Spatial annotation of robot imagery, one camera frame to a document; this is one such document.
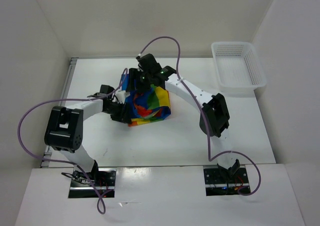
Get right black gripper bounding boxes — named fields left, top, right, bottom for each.
left=125, top=68, right=152, bottom=93

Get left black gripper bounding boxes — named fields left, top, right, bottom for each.
left=103, top=100, right=132, bottom=124

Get rainbow striped shorts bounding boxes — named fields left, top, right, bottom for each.
left=120, top=72, right=171, bottom=127

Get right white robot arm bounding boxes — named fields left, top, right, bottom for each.
left=127, top=53, right=240, bottom=183

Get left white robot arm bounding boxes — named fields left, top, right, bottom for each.
left=44, top=84, right=131, bottom=186

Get white plastic mesh basket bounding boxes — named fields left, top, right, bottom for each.
left=211, top=41, right=267, bottom=94

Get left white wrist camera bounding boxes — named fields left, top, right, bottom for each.
left=115, top=90, right=130, bottom=104

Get aluminium table edge rail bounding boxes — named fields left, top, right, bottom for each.
left=43, top=57, right=78, bottom=159

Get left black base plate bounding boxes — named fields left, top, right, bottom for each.
left=62, top=168, right=117, bottom=199

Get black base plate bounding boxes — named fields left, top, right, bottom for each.
left=62, top=168, right=117, bottom=199
left=203, top=167, right=251, bottom=196

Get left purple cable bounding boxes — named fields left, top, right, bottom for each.
left=16, top=69, right=130, bottom=215

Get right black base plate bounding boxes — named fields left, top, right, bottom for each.
left=203, top=167, right=251, bottom=196

